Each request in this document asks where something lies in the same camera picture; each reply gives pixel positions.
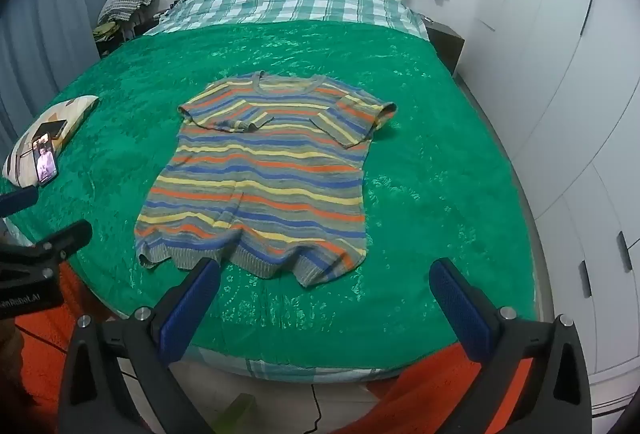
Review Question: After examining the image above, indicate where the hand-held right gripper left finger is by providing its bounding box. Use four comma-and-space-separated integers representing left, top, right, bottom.
56, 257, 222, 434

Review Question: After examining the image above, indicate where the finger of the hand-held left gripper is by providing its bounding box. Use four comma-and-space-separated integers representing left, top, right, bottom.
0, 220, 94, 282
0, 188, 40, 217

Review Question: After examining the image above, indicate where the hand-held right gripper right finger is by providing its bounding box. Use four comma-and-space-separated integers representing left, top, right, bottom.
429, 258, 593, 434

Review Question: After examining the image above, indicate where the striped knit sweater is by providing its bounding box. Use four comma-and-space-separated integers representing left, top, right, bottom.
134, 70, 398, 289

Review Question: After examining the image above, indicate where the smartphone with lit screen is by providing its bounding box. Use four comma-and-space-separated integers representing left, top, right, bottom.
31, 132, 60, 189

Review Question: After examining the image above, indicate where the dark smartphone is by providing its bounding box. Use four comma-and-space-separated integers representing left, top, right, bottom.
31, 119, 67, 141

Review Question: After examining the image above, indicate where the patterned pillow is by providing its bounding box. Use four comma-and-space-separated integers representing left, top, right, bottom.
1, 94, 100, 189

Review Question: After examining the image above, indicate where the translucent green object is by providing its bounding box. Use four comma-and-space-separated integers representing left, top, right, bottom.
212, 393, 256, 434

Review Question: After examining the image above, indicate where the green floral blanket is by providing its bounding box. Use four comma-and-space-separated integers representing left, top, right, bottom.
0, 20, 538, 377

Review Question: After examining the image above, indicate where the grey curtain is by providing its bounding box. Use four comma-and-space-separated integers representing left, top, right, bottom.
0, 0, 133, 165

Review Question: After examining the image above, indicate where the yellow-green cloth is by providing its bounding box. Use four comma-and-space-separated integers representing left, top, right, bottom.
92, 21, 123, 44

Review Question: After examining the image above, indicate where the white wardrobe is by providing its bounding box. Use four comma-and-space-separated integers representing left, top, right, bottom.
452, 0, 640, 410

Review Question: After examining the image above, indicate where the dark nightstand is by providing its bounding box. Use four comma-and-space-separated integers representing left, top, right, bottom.
424, 18, 466, 75

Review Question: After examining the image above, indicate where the black cable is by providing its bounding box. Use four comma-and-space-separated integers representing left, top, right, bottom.
305, 381, 323, 434

